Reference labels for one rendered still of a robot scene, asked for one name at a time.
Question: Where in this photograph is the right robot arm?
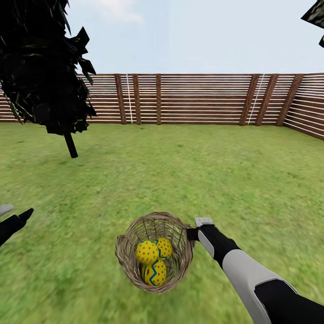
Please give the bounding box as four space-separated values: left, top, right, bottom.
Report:
187 217 324 324

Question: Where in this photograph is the easter egg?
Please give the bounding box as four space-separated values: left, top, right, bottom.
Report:
155 237 173 261
142 259 167 286
135 240 159 266

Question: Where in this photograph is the wicker basket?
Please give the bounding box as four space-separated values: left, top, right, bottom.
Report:
115 212 196 294

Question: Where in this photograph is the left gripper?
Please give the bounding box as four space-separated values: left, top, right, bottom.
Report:
0 208 34 246

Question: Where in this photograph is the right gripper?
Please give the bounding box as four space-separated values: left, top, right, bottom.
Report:
187 227 200 241

